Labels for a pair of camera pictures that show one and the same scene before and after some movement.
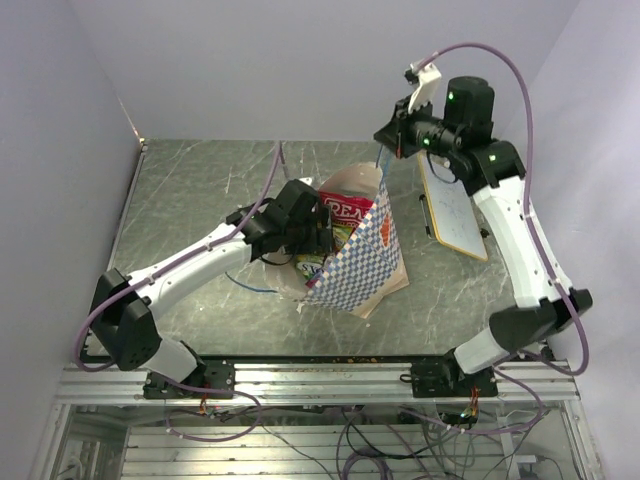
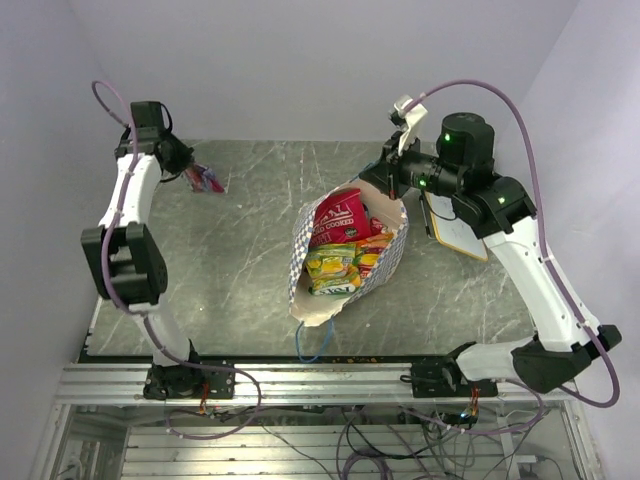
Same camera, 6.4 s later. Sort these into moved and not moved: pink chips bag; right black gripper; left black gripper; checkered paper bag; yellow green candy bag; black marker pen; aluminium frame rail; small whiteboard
Moved: right black gripper; checkered paper bag; left black gripper; yellow green candy bag; pink chips bag
Not moved: aluminium frame rail; black marker pen; small whiteboard
